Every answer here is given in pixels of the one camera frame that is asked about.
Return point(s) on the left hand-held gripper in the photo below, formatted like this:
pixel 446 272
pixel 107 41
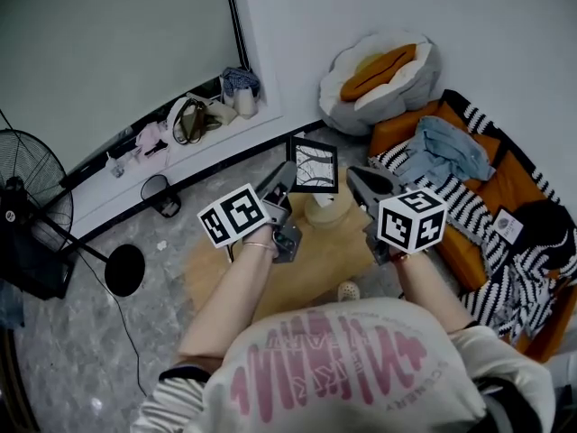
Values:
pixel 236 212

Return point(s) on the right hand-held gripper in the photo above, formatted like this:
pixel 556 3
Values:
pixel 408 223

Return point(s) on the black picture frame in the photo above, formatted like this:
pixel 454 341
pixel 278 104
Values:
pixel 315 165

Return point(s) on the olive green shoulder bag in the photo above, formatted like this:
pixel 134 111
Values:
pixel 189 122

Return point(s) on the person's left forearm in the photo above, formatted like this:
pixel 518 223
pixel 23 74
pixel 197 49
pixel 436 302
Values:
pixel 225 296

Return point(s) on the person's right forearm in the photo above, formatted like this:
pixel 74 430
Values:
pixel 428 291

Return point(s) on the cream round stool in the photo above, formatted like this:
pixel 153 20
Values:
pixel 326 212

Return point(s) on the white pouch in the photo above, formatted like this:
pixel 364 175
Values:
pixel 245 102

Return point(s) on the beige tote bag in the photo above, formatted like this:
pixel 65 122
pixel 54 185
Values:
pixel 221 111

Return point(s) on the light blue denim garment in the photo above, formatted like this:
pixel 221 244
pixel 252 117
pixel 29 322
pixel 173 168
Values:
pixel 446 151

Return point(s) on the white clog shoe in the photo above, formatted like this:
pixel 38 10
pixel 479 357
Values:
pixel 349 290

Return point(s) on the blue patterned cloth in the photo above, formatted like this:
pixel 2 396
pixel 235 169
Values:
pixel 239 79

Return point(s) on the black and white striped blanket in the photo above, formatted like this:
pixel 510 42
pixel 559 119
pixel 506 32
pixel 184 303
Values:
pixel 469 205

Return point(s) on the orange pillow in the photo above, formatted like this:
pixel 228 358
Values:
pixel 374 75

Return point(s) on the black mesh waste bin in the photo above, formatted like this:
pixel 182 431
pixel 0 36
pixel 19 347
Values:
pixel 160 194

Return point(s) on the grey shell-shaped cushion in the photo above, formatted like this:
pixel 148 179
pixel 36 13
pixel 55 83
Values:
pixel 414 79

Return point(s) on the pink cloth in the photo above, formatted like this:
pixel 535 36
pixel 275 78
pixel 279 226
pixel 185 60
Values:
pixel 151 140

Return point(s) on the white paper scrap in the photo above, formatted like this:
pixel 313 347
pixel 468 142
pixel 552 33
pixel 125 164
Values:
pixel 161 245

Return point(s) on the orange sofa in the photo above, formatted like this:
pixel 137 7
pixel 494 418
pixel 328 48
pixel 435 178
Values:
pixel 509 174

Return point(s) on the white paper card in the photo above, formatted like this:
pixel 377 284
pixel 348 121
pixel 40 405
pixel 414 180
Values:
pixel 507 226

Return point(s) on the clear plastic bottle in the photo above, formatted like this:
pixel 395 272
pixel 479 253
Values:
pixel 116 166

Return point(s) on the white shirt with pink print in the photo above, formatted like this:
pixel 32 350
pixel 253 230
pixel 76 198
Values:
pixel 351 377

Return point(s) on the black garment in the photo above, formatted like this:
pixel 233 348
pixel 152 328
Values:
pixel 545 228

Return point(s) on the black framed window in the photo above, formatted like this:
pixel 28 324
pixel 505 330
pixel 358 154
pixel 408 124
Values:
pixel 112 52

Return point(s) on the black standing fan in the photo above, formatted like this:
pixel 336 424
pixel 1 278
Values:
pixel 27 223

